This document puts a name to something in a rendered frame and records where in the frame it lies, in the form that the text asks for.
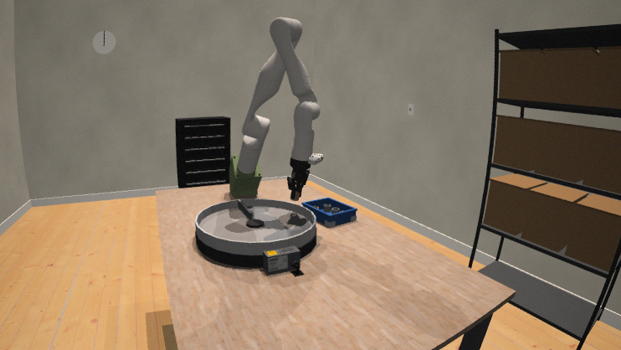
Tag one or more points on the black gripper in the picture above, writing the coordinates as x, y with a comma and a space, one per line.
298, 177

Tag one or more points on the blue crate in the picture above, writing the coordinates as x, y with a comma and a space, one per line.
327, 218

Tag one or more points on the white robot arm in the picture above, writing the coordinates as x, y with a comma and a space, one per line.
285, 32

